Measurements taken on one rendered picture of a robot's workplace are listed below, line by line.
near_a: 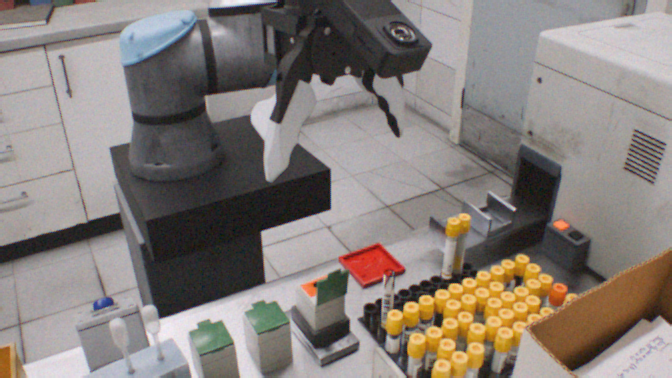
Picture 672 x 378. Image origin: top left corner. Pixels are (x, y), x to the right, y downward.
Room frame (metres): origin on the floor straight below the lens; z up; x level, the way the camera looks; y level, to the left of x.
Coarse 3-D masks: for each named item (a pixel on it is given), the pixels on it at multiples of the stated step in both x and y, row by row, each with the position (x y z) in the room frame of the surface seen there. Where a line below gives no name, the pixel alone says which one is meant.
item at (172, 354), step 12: (168, 348) 0.39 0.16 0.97; (120, 360) 0.37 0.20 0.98; (132, 360) 0.37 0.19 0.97; (144, 360) 0.37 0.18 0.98; (156, 360) 0.37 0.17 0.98; (168, 360) 0.37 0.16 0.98; (180, 360) 0.37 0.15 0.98; (96, 372) 0.35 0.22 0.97; (108, 372) 0.35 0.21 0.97; (120, 372) 0.36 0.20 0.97; (144, 372) 0.36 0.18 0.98; (156, 372) 0.36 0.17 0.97; (168, 372) 0.36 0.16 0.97; (180, 372) 0.36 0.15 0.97
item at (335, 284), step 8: (336, 272) 0.48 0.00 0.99; (344, 272) 0.49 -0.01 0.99; (320, 280) 0.47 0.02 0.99; (328, 280) 0.48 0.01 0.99; (336, 280) 0.48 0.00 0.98; (344, 280) 0.49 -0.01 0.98; (320, 288) 0.47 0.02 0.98; (328, 288) 0.48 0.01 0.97; (336, 288) 0.48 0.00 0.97; (344, 288) 0.49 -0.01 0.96; (320, 296) 0.47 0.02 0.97; (328, 296) 0.48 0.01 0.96; (336, 296) 0.49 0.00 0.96; (320, 304) 0.47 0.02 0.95
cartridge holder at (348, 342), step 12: (288, 312) 0.53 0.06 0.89; (300, 324) 0.50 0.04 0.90; (336, 324) 0.49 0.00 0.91; (348, 324) 0.49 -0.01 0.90; (300, 336) 0.49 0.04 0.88; (312, 336) 0.47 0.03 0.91; (324, 336) 0.48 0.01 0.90; (336, 336) 0.49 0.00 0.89; (348, 336) 0.49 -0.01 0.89; (312, 348) 0.47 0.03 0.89; (324, 348) 0.47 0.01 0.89; (336, 348) 0.47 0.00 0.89; (348, 348) 0.47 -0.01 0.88; (324, 360) 0.46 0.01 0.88
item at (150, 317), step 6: (150, 306) 0.38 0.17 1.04; (144, 312) 0.37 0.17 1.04; (150, 312) 0.37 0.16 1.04; (156, 312) 0.37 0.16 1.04; (144, 318) 0.37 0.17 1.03; (150, 318) 0.37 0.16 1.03; (156, 318) 0.37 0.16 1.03; (144, 324) 0.37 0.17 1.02; (150, 324) 0.37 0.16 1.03; (156, 324) 0.37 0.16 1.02; (150, 330) 0.37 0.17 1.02; (156, 330) 0.37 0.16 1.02
